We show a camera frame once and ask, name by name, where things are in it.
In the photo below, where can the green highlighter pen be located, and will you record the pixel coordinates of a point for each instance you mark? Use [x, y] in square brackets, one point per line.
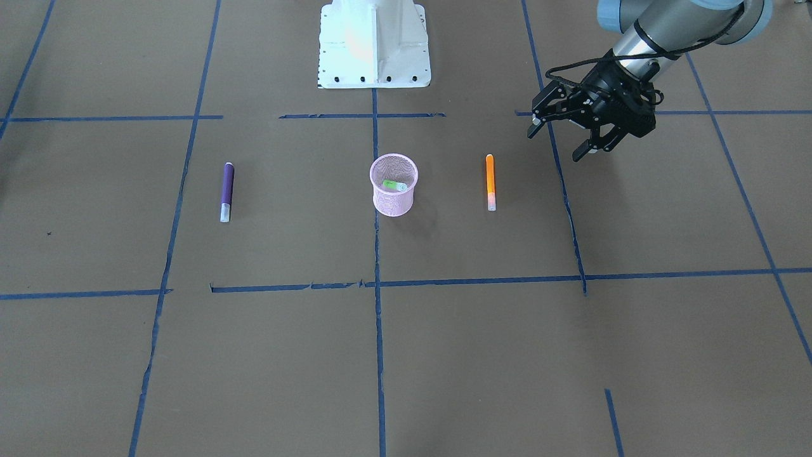
[394, 186]

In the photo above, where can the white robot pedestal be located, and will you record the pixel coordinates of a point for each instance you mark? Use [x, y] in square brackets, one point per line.
[373, 45]

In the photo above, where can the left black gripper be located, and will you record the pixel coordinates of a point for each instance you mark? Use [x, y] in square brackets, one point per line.
[601, 91]

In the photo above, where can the pink mesh pen holder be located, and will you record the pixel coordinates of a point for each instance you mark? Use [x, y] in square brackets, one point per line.
[394, 178]

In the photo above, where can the orange highlighter pen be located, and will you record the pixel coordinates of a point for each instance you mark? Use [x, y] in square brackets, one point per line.
[490, 182]

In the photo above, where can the purple highlighter pen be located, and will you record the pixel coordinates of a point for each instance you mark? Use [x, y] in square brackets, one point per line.
[227, 185]

